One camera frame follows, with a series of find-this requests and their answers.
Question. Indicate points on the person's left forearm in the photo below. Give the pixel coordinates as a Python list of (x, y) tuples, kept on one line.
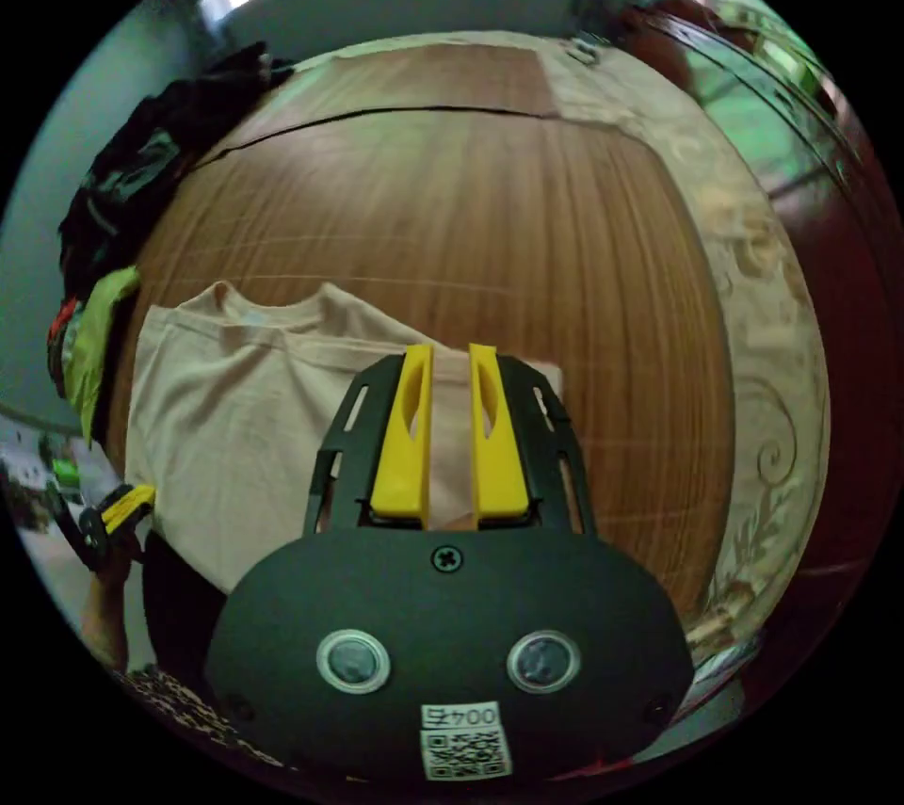
[(106, 639)]

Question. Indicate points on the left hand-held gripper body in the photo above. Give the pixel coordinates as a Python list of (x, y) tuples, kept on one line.
[(88, 529)]

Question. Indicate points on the pile of clothes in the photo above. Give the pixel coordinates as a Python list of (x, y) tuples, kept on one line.
[(113, 198)]

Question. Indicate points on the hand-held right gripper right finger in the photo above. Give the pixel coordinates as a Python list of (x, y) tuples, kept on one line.
[(500, 473)]

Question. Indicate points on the person's body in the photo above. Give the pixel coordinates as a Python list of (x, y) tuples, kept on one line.
[(176, 607)]

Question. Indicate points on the person's left hand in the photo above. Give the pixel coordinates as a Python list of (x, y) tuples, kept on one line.
[(113, 582)]

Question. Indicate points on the dark red wooden furniture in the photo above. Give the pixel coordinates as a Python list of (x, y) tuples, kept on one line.
[(840, 296)]

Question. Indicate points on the beige t-shirt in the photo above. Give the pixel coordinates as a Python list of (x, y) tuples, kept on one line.
[(247, 424)]

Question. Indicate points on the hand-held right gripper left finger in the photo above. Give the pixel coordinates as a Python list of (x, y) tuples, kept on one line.
[(402, 466)]

